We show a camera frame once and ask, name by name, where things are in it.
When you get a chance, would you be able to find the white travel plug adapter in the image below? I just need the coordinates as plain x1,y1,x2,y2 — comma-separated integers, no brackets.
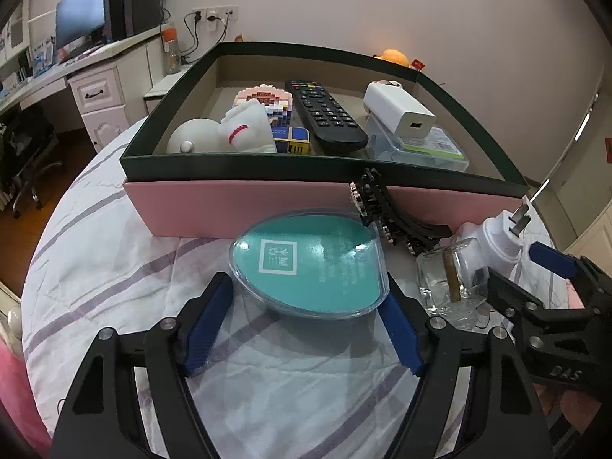
456,196,554,284

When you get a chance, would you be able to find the clear glass bottle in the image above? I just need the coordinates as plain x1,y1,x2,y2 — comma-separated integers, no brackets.
416,237,490,330

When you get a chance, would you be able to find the black hair claw clip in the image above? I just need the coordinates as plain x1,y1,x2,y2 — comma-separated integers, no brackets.
350,169,452,257

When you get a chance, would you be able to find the white usb charger cube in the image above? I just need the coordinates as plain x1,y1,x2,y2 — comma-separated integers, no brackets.
363,82,436,139

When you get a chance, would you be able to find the teal heart plastic case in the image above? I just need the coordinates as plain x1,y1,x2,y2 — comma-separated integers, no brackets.
229,210,390,320

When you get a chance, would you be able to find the pink white cat brick figure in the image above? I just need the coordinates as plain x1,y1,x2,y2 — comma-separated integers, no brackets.
378,79,404,89

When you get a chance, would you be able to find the black remote control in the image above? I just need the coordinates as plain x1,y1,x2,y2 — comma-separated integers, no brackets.
284,80,368,156

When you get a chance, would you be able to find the blue yellow small box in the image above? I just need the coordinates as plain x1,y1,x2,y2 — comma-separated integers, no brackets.
272,125,311,155

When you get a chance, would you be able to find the white rabbit night light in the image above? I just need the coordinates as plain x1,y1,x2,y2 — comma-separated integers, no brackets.
166,99,277,155

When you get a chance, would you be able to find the pink donut brick model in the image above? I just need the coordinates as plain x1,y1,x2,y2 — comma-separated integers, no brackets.
232,84,293,127

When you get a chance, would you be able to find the white striped quilted tablecloth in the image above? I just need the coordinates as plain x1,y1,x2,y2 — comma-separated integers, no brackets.
22,125,568,458

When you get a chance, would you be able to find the pink and black storage box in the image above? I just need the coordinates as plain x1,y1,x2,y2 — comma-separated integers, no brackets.
120,42,527,237

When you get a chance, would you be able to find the orange octopus plush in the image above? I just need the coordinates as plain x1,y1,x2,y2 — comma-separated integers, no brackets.
376,49,410,67

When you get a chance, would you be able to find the black office chair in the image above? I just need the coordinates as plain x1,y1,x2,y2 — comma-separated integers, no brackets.
1,107,62,219

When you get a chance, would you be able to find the black white low tv cabinet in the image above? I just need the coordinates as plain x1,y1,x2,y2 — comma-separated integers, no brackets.
143,65,191,114

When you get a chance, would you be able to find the white desk with drawers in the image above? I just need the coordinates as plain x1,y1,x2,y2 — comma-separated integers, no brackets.
1,28,165,151

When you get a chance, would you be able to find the orange cap water bottle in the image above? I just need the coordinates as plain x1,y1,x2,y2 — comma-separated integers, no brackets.
162,27,182,75

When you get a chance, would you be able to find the black computer monitor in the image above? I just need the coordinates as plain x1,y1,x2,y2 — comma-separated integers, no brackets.
55,0,105,48

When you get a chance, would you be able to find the black computer tower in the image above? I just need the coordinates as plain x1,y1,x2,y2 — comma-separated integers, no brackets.
104,0,162,42

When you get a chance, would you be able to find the wall power outlet strip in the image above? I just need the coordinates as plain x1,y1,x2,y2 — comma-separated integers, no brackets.
193,5,239,21

